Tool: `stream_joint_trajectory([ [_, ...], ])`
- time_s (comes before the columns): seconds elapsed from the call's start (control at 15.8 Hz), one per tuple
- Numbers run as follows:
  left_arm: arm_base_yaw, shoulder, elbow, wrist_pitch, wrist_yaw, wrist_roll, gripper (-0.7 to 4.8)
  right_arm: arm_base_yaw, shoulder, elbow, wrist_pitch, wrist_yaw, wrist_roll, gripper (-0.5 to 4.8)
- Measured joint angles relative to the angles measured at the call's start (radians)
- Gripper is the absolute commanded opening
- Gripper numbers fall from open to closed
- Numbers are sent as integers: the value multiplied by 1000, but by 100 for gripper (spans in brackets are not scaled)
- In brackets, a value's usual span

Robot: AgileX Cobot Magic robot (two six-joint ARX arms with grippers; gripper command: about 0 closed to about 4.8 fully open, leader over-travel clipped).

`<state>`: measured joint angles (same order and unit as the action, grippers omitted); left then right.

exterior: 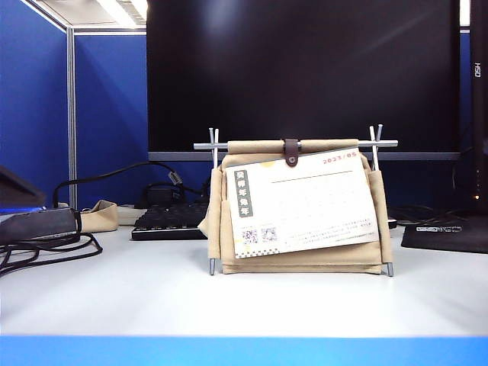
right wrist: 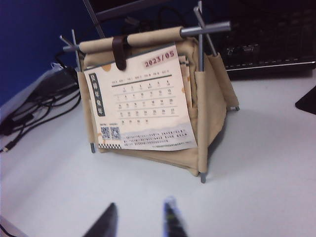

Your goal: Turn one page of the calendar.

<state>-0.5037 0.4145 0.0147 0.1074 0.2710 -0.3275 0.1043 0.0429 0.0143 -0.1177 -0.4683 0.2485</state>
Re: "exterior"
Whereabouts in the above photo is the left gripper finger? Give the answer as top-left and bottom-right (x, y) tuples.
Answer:
(0, 165), (47, 209)

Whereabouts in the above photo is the white calendar page card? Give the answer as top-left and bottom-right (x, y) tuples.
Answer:
(224, 149), (380, 259)

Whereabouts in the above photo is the beige fabric desk calendar stand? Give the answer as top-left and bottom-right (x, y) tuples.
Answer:
(193, 124), (399, 278)

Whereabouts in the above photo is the beige fabric pouch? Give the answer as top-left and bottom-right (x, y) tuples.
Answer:
(80, 199), (120, 233)

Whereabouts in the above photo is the black power brick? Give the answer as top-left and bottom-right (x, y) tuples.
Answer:
(135, 183), (183, 210)

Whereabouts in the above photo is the black keyboard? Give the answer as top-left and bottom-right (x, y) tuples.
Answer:
(131, 201), (398, 241)

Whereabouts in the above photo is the large black monitor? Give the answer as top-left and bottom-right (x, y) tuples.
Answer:
(146, 0), (462, 162)

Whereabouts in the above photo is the black mouse pad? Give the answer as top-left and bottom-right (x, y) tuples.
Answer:
(400, 223), (488, 255)

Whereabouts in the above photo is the black HSD monitor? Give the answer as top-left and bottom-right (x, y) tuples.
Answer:
(469, 0), (488, 214)

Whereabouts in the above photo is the silver partition post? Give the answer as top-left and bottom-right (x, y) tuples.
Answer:
(66, 26), (79, 210)

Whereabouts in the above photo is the black cable with ferrite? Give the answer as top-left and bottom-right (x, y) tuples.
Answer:
(52, 161), (209, 209)

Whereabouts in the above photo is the brown leather calendar strap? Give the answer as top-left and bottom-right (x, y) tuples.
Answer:
(284, 139), (301, 168)

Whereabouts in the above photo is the thin black cables bundle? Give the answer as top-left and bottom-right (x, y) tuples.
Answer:
(388, 204), (474, 230)

